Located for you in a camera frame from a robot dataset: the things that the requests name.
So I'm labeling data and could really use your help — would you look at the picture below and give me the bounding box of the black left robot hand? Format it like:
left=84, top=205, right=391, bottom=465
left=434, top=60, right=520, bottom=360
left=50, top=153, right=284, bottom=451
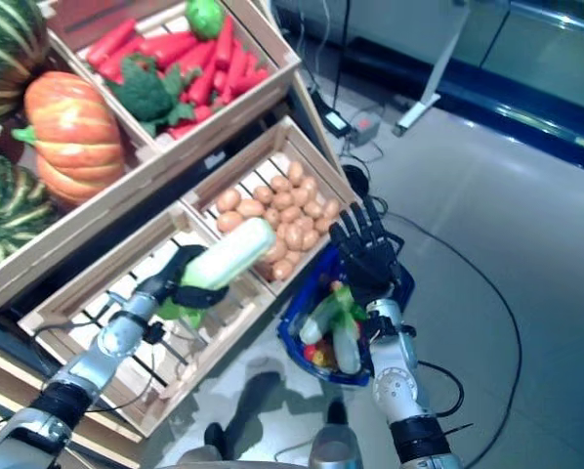
left=147, top=243, right=232, bottom=312

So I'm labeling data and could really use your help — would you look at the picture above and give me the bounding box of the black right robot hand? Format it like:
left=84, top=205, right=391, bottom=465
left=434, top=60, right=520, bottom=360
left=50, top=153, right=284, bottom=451
left=328, top=194, right=405, bottom=304

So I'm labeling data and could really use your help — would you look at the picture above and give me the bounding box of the blue plastic shopping basket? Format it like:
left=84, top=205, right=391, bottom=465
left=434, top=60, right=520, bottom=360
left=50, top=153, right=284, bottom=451
left=276, top=234, right=418, bottom=387

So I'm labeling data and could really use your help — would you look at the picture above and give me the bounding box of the wooden slatted crate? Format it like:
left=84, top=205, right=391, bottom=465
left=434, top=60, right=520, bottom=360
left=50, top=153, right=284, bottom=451
left=182, top=115, right=366, bottom=297
left=17, top=202, right=278, bottom=439
left=42, top=0, right=303, bottom=157

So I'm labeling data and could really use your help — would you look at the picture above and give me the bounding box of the grey box red button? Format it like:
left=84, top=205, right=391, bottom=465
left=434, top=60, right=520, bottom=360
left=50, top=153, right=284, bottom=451
left=345, top=109, right=382, bottom=146

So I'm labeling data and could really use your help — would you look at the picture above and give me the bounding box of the large wooden crate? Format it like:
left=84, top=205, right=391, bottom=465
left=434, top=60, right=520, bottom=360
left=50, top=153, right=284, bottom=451
left=0, top=28, right=190, bottom=314

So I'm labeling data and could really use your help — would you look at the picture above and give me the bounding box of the black white power strip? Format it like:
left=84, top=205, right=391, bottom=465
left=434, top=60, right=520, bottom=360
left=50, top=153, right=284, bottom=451
left=319, top=105, right=351, bottom=138

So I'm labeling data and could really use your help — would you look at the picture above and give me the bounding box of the white desk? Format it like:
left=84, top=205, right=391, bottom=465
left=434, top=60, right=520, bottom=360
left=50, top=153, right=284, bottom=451
left=271, top=0, right=474, bottom=138

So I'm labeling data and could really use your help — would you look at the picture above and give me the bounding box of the small orange pumpkin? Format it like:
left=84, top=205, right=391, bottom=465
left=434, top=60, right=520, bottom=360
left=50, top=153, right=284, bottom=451
left=11, top=71, right=126, bottom=210

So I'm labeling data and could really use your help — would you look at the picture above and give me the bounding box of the wooden display shelf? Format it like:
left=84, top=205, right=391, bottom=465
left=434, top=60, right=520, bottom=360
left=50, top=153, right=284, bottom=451
left=0, top=0, right=366, bottom=469

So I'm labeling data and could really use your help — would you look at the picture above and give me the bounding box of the green striped pumpkin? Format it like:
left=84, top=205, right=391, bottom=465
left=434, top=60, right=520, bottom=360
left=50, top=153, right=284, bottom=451
left=0, top=0, right=52, bottom=126
left=0, top=153, right=62, bottom=275

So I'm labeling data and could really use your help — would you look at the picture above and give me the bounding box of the dark green broccoli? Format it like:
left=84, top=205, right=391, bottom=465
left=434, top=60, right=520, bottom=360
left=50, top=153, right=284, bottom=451
left=106, top=52, right=200, bottom=138

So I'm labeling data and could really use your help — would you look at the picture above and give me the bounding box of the black tripod stand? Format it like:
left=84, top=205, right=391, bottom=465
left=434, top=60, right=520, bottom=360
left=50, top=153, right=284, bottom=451
left=328, top=0, right=355, bottom=111

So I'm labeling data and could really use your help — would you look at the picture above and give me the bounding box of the red carrot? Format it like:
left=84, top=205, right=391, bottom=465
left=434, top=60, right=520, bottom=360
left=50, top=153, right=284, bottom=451
left=214, top=15, right=235, bottom=70
left=138, top=31, right=198, bottom=69
left=85, top=18, right=138, bottom=68

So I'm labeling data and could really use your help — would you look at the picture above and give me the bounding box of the round green cabbage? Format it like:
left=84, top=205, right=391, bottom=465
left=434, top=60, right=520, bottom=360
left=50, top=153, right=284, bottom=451
left=184, top=0, right=225, bottom=41

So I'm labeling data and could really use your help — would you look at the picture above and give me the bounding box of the coiled black cable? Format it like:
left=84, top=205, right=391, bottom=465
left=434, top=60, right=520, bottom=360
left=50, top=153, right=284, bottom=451
left=340, top=163, right=372, bottom=199

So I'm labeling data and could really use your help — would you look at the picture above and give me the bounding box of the long black floor cable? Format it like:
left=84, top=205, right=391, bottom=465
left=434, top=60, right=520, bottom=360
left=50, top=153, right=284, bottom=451
left=369, top=209, right=523, bottom=465

